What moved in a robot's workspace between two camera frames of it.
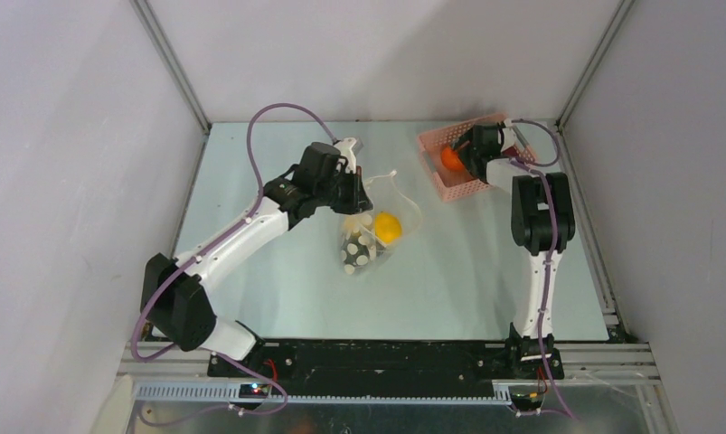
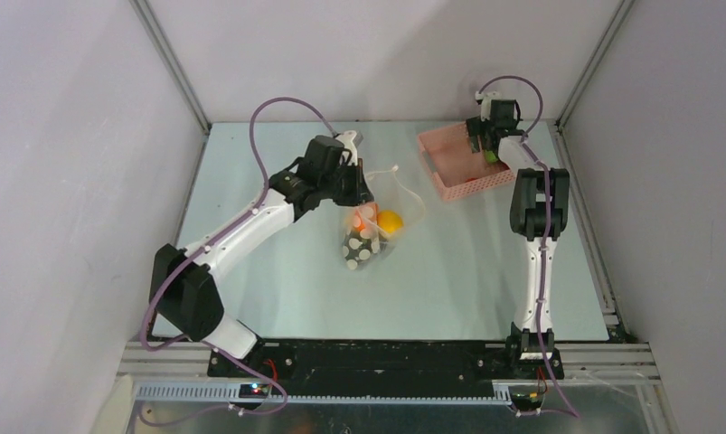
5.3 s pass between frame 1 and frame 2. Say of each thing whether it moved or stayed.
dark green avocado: stayed
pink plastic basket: stayed
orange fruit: moved
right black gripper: moved
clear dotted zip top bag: moved
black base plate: stayed
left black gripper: stayed
